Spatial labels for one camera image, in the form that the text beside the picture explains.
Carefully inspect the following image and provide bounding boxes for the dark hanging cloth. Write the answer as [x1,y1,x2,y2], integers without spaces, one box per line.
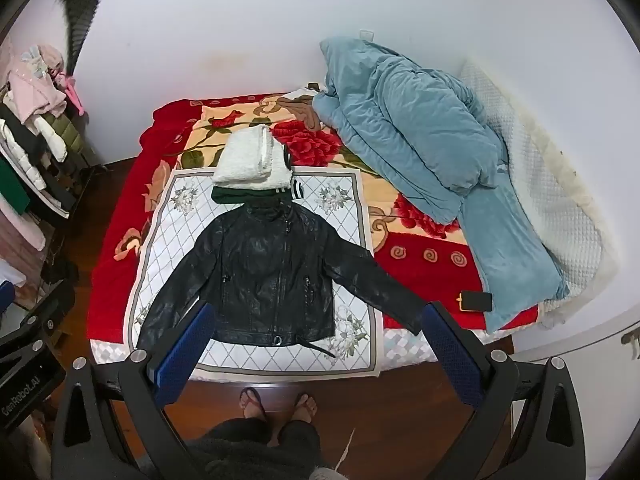
[49,0,112,77]

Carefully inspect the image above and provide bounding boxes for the black white striped garment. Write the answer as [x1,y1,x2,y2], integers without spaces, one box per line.
[282,147,307,204]

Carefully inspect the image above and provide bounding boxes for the red floral blanket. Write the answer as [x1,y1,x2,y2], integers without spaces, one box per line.
[87,91,543,356]

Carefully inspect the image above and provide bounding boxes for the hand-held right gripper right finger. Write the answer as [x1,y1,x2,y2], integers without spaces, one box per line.
[421,301,587,480]

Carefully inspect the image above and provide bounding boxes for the metal wall fixture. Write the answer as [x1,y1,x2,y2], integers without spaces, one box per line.
[621,322,640,359]

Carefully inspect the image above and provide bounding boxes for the black leather jacket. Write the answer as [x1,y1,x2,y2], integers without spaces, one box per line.
[136,200,441,358]

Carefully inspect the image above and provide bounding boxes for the white quilted bedspread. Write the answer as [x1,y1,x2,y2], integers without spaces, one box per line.
[457,57,621,331]

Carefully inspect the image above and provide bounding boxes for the blue duvet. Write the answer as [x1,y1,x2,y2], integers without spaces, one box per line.
[311,36,571,333]

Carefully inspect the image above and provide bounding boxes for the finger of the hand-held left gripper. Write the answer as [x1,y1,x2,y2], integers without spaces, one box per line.
[0,278,77,361]

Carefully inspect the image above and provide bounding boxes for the black phone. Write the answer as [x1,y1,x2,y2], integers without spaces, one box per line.
[457,290,494,312]

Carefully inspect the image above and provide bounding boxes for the olive puffer jacket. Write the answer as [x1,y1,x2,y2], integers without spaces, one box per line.
[41,109,84,157]

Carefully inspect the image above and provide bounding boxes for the person's left foot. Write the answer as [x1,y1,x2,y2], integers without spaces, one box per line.
[240,386,266,420]

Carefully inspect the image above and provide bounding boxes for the white fluffy folded garment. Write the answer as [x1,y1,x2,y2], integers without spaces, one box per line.
[212,124,293,192]

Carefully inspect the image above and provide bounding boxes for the person's dark clothing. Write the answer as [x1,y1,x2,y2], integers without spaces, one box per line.
[185,417,323,480]

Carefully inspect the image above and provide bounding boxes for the dark green folded garment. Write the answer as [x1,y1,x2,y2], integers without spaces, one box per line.
[211,186,281,207]

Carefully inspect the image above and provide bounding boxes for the person's right foot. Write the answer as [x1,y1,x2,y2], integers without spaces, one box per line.
[292,392,319,424]

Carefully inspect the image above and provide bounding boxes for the white puffer jacket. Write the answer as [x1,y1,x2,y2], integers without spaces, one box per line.
[0,119,47,192]

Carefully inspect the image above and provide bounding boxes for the pastel checked bedsheet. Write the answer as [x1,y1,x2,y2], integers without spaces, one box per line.
[89,327,501,367]

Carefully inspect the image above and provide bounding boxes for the person's foot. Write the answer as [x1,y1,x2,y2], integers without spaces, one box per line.
[292,392,319,424]
[240,386,266,420]

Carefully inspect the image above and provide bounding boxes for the white quilted floral mat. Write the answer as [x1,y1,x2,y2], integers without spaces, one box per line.
[122,165,386,378]

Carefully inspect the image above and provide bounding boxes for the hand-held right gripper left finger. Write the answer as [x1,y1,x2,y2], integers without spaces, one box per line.
[51,301,218,480]

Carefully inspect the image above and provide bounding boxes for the clothes rack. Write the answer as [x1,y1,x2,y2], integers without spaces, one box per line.
[0,35,101,281]

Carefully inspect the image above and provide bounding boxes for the green cloth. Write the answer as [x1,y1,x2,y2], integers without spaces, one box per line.
[0,164,32,214]

